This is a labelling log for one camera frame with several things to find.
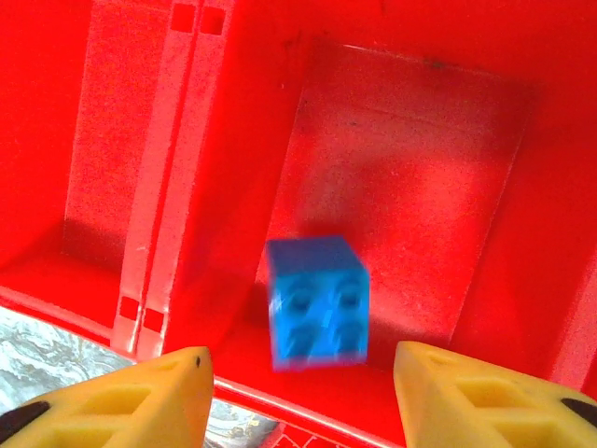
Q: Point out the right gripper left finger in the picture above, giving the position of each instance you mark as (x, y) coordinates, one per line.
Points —
(116, 410)

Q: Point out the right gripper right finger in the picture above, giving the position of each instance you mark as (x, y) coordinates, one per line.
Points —
(490, 410)

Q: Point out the blue lego brick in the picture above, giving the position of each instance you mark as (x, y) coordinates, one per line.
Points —
(322, 312)

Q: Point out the red three-compartment plastic container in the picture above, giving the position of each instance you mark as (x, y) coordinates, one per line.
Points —
(420, 140)

